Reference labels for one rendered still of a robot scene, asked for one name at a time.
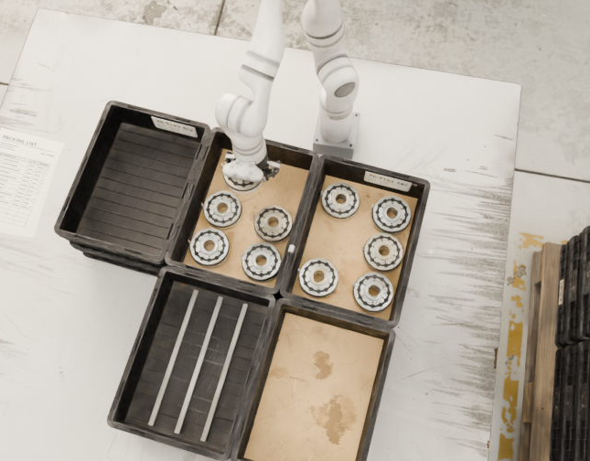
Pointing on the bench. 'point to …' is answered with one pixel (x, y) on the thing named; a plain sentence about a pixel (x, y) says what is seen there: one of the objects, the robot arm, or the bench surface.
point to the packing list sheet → (18, 181)
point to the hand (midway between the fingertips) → (255, 174)
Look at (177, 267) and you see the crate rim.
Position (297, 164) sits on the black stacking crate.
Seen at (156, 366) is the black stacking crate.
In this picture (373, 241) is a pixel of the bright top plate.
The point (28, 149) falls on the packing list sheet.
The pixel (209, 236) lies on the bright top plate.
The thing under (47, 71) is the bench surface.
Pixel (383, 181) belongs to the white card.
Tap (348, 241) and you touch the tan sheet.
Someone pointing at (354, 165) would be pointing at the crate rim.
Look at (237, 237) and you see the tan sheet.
